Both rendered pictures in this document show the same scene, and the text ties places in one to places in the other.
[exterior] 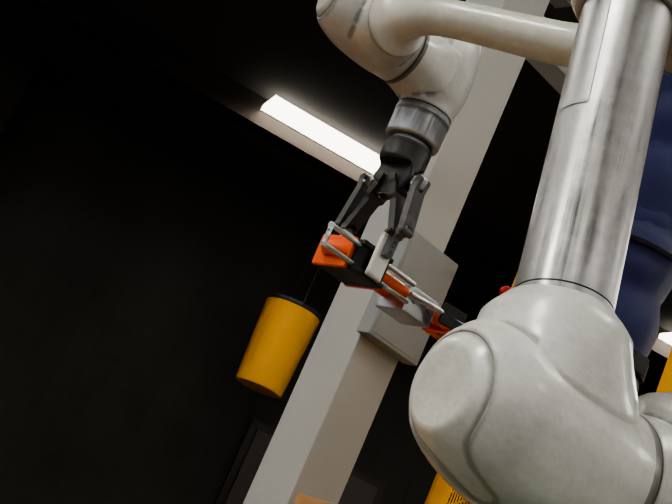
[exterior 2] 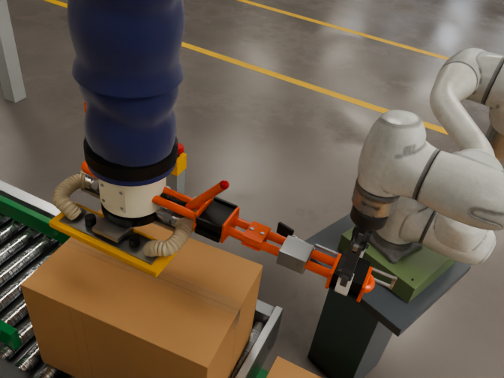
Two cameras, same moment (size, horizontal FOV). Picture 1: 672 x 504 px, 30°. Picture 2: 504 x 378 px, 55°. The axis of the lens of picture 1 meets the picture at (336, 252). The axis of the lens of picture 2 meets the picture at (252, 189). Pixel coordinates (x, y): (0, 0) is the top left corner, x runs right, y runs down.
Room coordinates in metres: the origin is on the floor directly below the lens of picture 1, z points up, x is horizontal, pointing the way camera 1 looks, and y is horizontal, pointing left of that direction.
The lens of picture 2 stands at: (2.42, 0.51, 2.09)
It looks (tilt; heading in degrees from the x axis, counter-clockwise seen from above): 38 degrees down; 240
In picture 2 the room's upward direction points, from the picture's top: 8 degrees clockwise
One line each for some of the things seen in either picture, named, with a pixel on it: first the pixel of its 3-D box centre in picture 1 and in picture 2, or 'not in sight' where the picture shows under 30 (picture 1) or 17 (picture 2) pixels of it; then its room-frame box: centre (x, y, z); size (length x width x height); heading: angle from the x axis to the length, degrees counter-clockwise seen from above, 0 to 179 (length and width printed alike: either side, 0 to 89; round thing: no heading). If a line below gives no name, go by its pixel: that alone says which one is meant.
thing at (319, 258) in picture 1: (351, 262); (349, 277); (1.82, -0.03, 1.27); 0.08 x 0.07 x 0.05; 129
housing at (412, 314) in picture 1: (406, 304); (295, 254); (1.90, -0.14, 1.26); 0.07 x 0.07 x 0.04; 39
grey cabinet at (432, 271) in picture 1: (409, 297); not in sight; (3.14, -0.22, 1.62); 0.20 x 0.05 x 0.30; 128
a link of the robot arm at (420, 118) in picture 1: (416, 130); (375, 195); (1.82, -0.04, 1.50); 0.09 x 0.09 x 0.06
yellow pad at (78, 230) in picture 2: not in sight; (112, 233); (2.27, -0.44, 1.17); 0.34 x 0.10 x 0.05; 129
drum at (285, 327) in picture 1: (276, 346); not in sight; (9.89, 0.12, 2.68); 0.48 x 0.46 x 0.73; 107
